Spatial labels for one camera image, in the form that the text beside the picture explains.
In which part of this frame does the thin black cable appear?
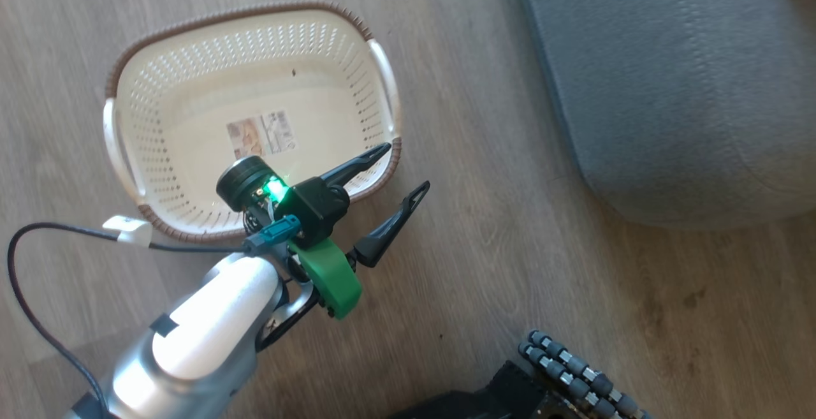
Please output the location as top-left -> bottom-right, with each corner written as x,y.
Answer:
7,222 -> 248,419

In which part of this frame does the white tape cable tag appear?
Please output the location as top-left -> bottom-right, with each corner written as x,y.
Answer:
101,215 -> 154,248

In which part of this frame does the grey fabric sofa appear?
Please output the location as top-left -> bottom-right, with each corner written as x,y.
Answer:
514,0 -> 816,230

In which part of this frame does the printed basket label sticker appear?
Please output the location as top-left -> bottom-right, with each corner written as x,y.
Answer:
226,109 -> 299,160

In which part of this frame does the teal cable connector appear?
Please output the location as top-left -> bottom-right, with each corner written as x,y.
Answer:
244,214 -> 302,258

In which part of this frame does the white perforated laundry basket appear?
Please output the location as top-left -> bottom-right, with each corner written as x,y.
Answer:
102,1 -> 404,245

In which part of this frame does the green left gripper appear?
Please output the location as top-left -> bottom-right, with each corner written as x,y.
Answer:
215,142 -> 432,320

